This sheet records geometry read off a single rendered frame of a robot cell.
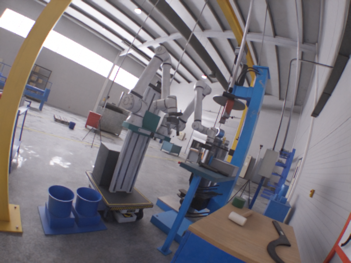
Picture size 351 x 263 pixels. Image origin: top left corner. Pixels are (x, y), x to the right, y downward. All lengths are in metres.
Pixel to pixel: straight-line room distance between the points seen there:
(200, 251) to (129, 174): 1.65
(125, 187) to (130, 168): 0.30
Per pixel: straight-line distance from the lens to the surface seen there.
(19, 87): 1.34
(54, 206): 1.71
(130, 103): 1.54
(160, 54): 1.66
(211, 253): 0.75
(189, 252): 0.79
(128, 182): 2.25
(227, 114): 2.44
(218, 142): 2.52
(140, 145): 2.11
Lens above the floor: 1.29
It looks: 1 degrees up
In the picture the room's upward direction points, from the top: 20 degrees clockwise
